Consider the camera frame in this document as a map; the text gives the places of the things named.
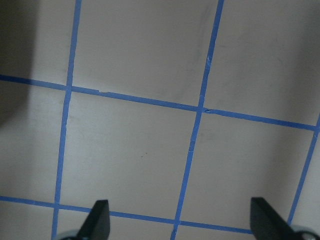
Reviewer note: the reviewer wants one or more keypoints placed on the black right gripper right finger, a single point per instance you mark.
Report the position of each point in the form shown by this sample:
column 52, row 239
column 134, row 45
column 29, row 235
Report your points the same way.
column 266, row 223

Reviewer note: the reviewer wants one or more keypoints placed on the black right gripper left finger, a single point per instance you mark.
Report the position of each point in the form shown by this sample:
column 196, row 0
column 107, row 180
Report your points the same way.
column 97, row 225

